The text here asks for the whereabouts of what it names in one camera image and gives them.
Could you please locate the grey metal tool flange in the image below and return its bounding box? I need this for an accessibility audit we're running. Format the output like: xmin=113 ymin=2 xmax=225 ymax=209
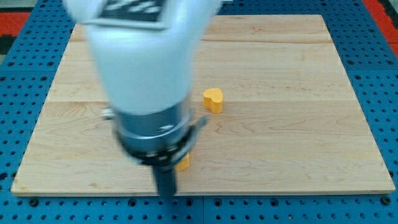
xmin=107 ymin=95 xmax=208 ymax=170

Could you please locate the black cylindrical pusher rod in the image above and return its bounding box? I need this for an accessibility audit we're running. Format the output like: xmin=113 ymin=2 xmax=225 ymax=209
xmin=152 ymin=166 xmax=177 ymax=198

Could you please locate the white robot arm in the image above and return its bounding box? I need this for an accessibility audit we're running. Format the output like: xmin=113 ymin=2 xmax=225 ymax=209
xmin=63 ymin=0 xmax=222 ymax=198

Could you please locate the light wooden board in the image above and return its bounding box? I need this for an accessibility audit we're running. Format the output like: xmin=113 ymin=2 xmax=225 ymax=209
xmin=11 ymin=15 xmax=395 ymax=197

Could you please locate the yellow block behind pusher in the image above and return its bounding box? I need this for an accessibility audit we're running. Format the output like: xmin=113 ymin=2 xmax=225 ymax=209
xmin=175 ymin=154 xmax=190 ymax=172

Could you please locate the yellow heart block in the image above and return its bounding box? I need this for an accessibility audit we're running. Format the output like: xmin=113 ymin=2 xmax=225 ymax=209
xmin=203 ymin=88 xmax=223 ymax=114

